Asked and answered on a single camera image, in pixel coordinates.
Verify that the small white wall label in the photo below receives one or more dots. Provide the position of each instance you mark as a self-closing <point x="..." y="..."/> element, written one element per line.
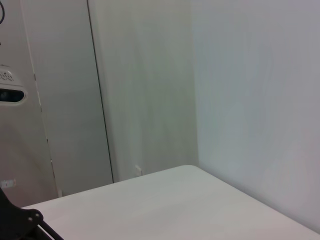
<point x="8" y="183"/>

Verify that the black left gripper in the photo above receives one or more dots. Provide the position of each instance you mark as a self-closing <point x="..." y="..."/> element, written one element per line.
<point x="15" y="222"/>

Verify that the white robot head with camera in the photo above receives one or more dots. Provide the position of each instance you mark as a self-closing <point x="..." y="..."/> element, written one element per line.
<point x="12" y="96"/>

